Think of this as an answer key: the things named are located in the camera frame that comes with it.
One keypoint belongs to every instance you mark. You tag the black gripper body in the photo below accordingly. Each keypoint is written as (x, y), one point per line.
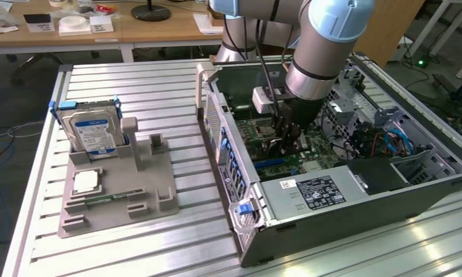
(302, 111)

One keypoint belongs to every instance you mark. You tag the graphics card with black fan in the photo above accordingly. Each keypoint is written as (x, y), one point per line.
(273, 147)

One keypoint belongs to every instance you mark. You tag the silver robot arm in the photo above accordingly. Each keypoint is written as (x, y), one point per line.
(324, 43)

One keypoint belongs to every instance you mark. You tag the CPU socket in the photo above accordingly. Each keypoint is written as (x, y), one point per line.
(264, 128)

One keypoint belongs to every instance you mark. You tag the blue expansion slot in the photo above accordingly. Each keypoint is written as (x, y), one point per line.
(270, 163)

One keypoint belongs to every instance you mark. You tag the green motherboard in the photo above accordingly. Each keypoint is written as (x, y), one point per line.
(289, 170)

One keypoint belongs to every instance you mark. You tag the metal drive cage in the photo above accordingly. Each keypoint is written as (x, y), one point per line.
(342, 115)

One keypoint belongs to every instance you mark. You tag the blue slot retainer clip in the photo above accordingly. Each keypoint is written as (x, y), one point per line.
(237, 173)
(225, 143)
(231, 158)
(242, 187)

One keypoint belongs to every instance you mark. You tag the grey power supply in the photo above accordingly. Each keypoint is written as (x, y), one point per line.
(293, 199)

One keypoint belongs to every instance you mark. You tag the blue case latch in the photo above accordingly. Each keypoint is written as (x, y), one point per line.
(242, 209)

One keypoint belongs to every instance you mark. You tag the open PC case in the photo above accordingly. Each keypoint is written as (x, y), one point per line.
(369, 225)

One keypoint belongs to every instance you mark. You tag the green lit device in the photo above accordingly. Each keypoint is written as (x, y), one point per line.
(421, 62)

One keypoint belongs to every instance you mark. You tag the metal disk bay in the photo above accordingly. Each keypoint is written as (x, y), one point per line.
(428, 170)

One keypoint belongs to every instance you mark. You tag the wooden cabinet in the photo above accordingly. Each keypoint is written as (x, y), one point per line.
(393, 31)

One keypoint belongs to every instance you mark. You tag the grey parts rack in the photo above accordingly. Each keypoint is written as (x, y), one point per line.
(146, 173)

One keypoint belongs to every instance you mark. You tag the white booklet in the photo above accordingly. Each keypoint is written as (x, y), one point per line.
(207, 24)

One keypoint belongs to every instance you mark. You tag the cardboard box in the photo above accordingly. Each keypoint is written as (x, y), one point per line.
(218, 16)

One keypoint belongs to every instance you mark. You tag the wooden desk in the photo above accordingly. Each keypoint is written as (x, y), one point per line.
(150, 31)

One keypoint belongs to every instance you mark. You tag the hard disk with blue carrier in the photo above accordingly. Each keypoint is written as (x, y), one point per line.
(94, 132)

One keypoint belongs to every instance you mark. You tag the green RAM stick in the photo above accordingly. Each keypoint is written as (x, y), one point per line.
(107, 198)

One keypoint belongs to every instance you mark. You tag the black round lamp base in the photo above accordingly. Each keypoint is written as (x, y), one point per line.
(151, 13)

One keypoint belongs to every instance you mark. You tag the silver CPU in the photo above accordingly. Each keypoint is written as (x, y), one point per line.
(86, 183)

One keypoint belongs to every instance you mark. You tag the white box with label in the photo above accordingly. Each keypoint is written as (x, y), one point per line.
(101, 24)

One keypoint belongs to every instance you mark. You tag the red package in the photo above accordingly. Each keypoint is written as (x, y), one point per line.
(105, 8)

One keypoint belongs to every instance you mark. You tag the flat white box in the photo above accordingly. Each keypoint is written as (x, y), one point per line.
(75, 31)

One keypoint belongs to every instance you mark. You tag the white tape roll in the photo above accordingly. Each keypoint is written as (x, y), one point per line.
(72, 21)

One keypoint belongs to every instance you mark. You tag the black chair base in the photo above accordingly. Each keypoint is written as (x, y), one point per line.
(31, 65)

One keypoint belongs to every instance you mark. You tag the beige tape roll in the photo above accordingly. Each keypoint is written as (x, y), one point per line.
(58, 3)

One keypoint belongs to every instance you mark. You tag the white box with black top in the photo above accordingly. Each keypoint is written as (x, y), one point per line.
(39, 23)

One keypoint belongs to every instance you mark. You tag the white paper slip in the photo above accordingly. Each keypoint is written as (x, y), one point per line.
(4, 29)

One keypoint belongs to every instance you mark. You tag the clear plastic bag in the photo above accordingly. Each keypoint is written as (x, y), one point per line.
(0, 13)

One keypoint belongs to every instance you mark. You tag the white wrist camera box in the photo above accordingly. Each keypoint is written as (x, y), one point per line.
(264, 101)

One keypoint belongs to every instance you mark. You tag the white table frame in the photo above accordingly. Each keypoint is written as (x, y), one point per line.
(439, 29)

